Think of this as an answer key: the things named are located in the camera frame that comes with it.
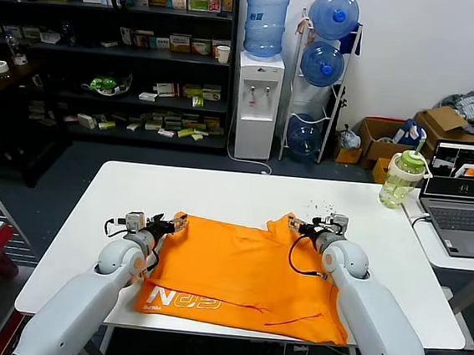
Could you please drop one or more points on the flat white medicine box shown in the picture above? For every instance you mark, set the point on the flat white medicine box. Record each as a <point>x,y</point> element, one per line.
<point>148,96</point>

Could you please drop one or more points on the open brown cardboard box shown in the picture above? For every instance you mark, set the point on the open brown cardboard box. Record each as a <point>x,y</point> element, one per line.
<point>370,148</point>

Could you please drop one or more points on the white red medicine box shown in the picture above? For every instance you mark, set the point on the white red medicine box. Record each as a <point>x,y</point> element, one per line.
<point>166,89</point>

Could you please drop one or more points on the upright yellow box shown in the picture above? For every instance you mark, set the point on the upright yellow box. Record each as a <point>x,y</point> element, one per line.
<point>227,4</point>

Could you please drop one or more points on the white power adapter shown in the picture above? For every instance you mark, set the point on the white power adapter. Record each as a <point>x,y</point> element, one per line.
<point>299,349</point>

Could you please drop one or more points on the dark brown table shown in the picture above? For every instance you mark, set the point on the dark brown table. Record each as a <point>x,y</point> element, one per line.
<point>15,79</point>

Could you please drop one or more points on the blue white bag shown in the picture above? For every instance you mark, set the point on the blue white bag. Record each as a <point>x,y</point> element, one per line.
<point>409,131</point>

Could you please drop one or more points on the small white side table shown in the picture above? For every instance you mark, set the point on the small white side table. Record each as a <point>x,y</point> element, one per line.
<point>427,248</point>

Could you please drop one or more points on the white water dispenser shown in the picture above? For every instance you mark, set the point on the white water dispenser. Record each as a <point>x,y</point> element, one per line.
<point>253,135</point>

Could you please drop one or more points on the green lidded water bottle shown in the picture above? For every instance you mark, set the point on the green lidded water bottle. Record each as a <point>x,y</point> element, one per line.
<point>395,187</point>

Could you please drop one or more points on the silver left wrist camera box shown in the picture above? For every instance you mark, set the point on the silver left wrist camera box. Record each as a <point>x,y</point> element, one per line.
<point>135,222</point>

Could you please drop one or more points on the clear plastic bottle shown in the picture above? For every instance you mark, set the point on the clear plastic bottle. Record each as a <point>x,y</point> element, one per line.
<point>12,43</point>

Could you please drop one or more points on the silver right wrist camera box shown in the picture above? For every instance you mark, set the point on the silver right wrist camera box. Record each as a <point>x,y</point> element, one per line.
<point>337,224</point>

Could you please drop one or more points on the white orange medicine box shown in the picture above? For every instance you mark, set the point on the white orange medicine box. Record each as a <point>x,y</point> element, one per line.
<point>201,47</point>

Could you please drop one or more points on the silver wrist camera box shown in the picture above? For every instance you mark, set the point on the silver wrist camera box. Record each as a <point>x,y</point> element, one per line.
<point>337,224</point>
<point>135,222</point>

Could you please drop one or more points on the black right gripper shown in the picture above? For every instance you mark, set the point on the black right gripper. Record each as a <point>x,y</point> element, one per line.
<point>315,233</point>

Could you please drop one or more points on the beige medicine box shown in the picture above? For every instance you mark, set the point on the beige medicine box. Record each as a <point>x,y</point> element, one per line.
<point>180,43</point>

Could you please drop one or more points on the cardboard box with raised flap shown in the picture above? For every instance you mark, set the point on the cardboard box with raised flap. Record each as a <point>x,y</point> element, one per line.
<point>444,118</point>

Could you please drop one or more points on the bowl of green fruit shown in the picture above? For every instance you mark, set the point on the bowl of green fruit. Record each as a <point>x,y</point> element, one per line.
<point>103,84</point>

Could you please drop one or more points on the orange t-shirt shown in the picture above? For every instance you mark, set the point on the orange t-shirt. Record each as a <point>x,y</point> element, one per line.
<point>232,269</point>

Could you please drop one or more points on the grey plastic bag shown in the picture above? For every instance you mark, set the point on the grey plastic bag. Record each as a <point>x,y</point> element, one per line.
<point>349,138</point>

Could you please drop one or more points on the small yellow box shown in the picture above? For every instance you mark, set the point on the small yellow box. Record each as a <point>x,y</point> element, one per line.
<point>348,155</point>
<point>380,170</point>

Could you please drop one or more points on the white green medicine box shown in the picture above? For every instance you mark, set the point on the white green medicine box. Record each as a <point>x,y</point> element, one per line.
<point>212,92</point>

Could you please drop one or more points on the yellow green medicine box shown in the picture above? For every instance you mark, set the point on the yellow green medicine box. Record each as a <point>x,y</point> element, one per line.
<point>192,89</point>

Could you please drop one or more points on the black shelving unit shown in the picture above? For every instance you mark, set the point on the black shelving unit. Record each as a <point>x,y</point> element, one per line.
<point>177,58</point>

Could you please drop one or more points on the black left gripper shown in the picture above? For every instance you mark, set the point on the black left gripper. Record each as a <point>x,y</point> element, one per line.
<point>158,229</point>

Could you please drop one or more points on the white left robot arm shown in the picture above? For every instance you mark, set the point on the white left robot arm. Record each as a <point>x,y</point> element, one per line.
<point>82,297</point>

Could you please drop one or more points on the dark blue bottle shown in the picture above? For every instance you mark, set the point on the dark blue bottle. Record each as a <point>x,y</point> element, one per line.
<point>69,34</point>

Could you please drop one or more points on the grey laptop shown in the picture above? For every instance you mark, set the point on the grey laptop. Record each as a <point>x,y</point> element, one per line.
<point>464,218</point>

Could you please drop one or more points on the white paper cup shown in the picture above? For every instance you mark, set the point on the white paper cup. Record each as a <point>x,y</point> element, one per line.
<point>223,55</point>

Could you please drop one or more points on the blue water jug with label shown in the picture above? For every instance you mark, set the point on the blue water jug with label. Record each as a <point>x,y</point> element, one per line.
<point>265,23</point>

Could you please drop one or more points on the small green box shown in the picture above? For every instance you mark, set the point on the small green box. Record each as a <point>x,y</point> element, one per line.
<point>198,102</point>

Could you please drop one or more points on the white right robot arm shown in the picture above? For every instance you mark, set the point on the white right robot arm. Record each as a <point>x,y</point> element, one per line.
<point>374,316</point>

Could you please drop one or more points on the white metal jug rack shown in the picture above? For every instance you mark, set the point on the white metal jug rack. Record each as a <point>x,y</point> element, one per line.
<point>328,128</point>

